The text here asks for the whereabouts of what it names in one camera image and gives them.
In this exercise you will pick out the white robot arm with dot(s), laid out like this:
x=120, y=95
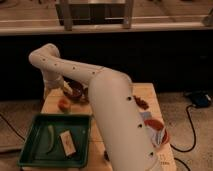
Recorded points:
x=110, y=95

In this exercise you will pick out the red apple toy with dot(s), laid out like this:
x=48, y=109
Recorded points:
x=63, y=104

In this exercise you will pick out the dark brown bowl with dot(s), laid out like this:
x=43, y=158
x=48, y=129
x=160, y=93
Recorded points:
x=78, y=92

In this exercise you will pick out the dark red toy food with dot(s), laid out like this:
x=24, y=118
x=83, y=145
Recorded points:
x=141, y=103

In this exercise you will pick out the green plastic tray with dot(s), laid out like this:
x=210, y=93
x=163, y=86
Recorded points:
x=33, y=153

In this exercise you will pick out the green curved vegetable toy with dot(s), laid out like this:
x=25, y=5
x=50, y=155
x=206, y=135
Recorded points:
x=51, y=131

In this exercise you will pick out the black foot pedal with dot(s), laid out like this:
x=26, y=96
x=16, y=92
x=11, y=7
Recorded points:
x=200, y=99

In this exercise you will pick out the metal frame stand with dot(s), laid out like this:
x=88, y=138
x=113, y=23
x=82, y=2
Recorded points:
x=94, y=12

